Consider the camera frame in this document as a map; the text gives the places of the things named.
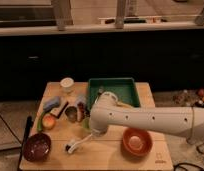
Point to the metal cup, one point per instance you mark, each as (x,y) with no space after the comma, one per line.
(71,113)

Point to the brown spice bottle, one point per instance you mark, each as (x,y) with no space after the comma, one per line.
(81,105)

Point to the small green cup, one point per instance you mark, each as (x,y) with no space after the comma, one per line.
(85,124)

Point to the white cup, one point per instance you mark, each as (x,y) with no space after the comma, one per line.
(67,84)

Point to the blue sponge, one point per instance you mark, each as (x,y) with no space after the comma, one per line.
(51,103)

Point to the black stick tool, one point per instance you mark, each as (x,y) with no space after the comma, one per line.
(62,110)

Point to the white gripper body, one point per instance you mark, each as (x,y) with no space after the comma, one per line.
(97,133)

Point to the dark red bowl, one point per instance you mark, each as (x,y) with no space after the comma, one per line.
(37,147)

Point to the red yellow apple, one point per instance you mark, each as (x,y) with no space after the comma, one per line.
(48,122)

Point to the metal spoon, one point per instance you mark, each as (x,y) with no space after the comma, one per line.
(100,90)

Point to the orange bowl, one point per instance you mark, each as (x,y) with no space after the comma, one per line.
(137,142)

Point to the spice jars box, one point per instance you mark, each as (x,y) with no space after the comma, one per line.
(189,98)

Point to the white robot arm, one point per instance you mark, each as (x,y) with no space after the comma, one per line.
(187,122)

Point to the green pepper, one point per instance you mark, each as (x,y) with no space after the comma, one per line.
(39,123)

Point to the green plastic tray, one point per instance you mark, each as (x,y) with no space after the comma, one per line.
(123,88)

